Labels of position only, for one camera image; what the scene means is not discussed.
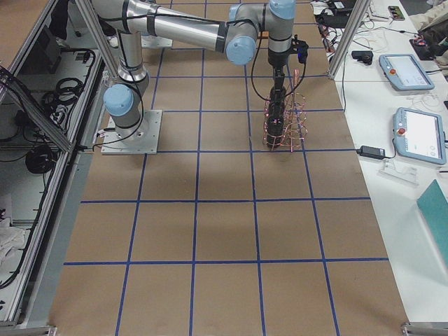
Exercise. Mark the aluminium frame post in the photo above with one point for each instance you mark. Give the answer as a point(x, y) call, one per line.
point(354, 22)

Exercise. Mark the near teach pendant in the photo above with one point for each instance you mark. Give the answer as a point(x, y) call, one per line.
point(419, 135)

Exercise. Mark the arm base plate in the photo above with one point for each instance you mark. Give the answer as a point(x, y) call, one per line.
point(141, 139)
point(153, 42)

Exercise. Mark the far teach pendant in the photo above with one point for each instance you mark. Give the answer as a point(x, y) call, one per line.
point(404, 72)

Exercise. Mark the teach pendant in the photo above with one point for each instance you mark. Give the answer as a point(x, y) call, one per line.
point(404, 72)
point(419, 135)

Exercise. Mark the copper wire bottle basket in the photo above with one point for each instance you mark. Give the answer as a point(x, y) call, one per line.
point(294, 129)

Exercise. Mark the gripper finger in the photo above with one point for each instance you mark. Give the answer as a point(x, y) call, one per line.
point(278, 76)

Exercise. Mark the black power adapter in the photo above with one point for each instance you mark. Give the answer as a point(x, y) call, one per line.
point(371, 152)

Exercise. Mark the teal folder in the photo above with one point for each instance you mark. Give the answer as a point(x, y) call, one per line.
point(433, 206)

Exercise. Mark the dark wine bottle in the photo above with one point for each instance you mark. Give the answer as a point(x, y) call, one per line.
point(274, 131)
point(276, 104)

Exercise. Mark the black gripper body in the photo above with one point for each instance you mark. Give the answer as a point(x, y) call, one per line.
point(277, 61)

